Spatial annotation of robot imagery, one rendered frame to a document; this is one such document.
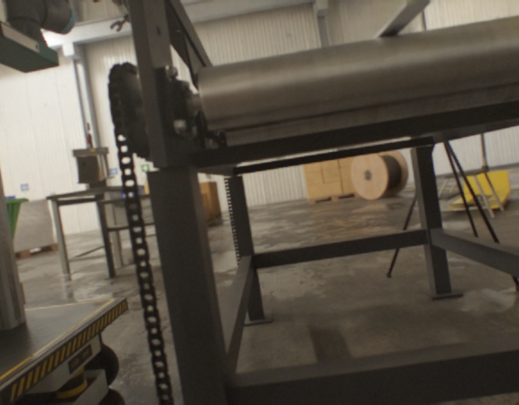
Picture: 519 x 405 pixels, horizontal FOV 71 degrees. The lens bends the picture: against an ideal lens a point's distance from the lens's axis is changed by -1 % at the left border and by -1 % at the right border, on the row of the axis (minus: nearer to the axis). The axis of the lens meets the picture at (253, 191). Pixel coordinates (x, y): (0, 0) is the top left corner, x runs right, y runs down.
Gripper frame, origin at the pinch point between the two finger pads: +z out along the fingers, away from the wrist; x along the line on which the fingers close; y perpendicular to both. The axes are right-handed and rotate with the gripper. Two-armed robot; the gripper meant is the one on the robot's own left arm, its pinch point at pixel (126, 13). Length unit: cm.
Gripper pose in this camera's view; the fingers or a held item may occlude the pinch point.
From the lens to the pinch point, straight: 151.3
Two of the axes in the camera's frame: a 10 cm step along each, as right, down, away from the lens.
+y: 8.3, -5.3, -1.7
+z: 5.0, 8.5, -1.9
